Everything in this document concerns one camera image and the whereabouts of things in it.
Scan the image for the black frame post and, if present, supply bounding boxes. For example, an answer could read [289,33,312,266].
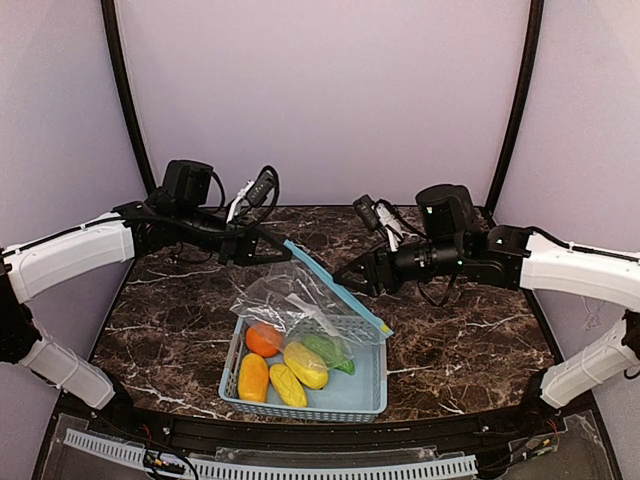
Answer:
[484,0,545,216]
[100,0,157,194]

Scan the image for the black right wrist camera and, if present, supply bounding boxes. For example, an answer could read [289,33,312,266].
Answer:
[415,184,476,242]

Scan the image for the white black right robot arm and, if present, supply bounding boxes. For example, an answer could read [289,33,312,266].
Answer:
[333,225,639,410]

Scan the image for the black frame post right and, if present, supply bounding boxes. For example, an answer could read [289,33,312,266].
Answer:
[484,0,545,216]

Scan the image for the orange yellow toy mango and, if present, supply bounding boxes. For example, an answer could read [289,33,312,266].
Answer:
[237,353,270,403]

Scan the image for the black frame post left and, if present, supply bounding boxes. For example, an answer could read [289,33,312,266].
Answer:
[100,0,157,194]

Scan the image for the green toy bitter gourd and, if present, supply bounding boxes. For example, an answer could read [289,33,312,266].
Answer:
[303,335,356,375]

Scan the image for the orange toy fruit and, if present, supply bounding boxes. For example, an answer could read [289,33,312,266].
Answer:
[245,323,282,358]

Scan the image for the clear zip bag blue zipper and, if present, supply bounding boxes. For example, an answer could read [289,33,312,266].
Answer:
[231,240,393,364]

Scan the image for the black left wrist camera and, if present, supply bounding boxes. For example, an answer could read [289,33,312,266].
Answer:
[162,159,214,206]

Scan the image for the yellow wrinkled toy fruit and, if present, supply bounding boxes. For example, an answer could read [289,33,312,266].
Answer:
[269,363,308,408]

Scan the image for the black table front rail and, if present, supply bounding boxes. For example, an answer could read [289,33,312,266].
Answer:
[110,408,530,452]

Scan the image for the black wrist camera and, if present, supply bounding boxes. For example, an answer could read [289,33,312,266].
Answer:
[162,159,214,206]
[415,184,476,242]

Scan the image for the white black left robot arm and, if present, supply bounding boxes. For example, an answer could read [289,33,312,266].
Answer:
[1,202,292,410]

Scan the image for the white slotted cable duct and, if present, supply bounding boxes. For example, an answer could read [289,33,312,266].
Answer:
[63,428,478,479]

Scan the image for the light blue perforated plastic basket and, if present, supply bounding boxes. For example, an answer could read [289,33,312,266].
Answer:
[219,315,387,423]

